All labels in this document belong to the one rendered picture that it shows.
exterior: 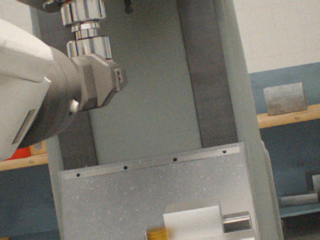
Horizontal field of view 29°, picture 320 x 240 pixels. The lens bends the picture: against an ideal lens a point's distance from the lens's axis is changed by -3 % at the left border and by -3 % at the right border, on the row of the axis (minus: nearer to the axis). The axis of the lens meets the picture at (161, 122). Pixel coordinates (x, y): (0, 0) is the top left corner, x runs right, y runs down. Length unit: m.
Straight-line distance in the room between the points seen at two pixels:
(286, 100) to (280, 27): 0.78
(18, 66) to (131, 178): 0.64
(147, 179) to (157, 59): 0.20
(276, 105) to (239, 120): 3.33
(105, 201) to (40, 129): 0.55
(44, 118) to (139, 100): 0.56
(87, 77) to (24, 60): 0.18
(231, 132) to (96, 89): 0.46
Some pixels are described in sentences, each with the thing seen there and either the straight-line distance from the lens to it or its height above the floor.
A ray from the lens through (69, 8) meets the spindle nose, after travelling 0.67.
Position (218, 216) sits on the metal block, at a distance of 0.66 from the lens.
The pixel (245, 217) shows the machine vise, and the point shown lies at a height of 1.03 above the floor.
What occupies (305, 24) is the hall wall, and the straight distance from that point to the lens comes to 4.94.
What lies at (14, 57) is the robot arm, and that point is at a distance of 0.41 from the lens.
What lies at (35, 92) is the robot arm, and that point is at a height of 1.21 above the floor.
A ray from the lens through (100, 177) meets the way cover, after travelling 1.05.
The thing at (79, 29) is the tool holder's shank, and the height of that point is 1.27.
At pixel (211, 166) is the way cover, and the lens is 1.03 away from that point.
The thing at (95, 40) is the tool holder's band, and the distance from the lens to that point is 0.66.
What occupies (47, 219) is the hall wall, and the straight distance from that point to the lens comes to 5.16.
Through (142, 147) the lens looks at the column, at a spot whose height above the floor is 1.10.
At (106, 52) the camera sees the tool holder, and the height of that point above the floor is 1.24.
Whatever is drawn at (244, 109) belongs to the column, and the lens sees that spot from 1.06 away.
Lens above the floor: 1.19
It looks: 3 degrees down
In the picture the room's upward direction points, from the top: 10 degrees counter-clockwise
